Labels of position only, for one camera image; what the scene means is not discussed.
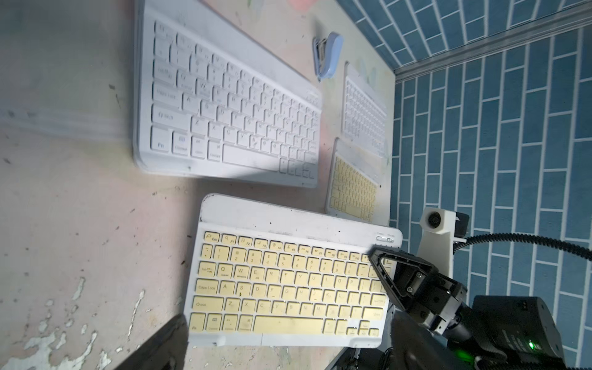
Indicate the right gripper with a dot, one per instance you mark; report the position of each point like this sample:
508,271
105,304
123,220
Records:
413,285

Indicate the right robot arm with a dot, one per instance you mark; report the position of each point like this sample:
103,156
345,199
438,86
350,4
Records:
504,332

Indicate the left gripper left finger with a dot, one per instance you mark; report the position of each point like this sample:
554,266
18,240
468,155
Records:
166,349

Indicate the blue correction tape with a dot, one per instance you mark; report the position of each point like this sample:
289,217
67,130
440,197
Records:
326,54

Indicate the white keyboard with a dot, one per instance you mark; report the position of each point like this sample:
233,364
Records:
211,102
364,115

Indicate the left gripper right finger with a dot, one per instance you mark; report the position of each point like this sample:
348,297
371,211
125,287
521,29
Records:
415,348

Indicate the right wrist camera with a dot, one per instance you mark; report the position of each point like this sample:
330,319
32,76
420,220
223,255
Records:
441,229

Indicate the yellow keyboard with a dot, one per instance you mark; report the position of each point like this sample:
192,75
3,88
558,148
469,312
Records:
353,184
267,275

